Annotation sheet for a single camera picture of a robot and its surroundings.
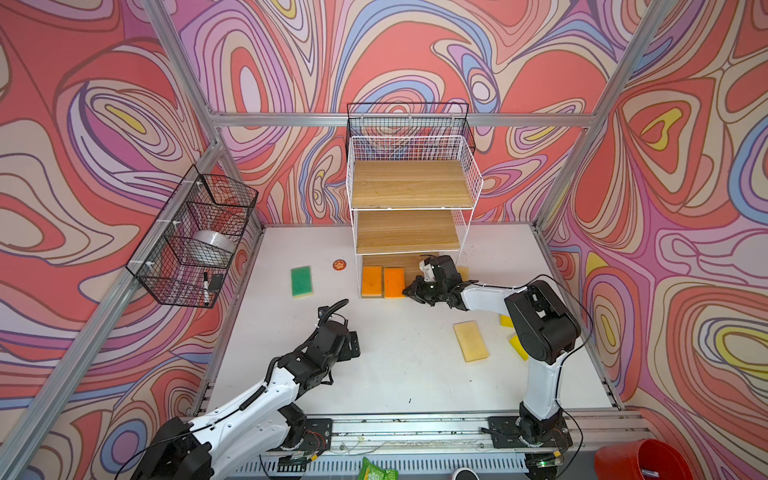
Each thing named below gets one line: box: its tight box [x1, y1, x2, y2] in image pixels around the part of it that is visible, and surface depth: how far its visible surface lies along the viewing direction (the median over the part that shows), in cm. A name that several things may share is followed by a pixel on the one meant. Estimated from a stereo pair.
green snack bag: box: [358, 456, 399, 480], surface depth 69 cm
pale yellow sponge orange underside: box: [453, 320, 489, 363], surface depth 90 cm
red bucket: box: [594, 439, 694, 480], surface depth 63 cm
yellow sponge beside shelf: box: [458, 266, 470, 282], surface depth 108 cm
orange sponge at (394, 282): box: [384, 267, 406, 298], surface depth 99 cm
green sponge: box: [291, 266, 314, 299], surface depth 103 cm
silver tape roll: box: [191, 230, 237, 256], surface depth 73 cm
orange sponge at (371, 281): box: [361, 266, 383, 297], surface depth 101 cm
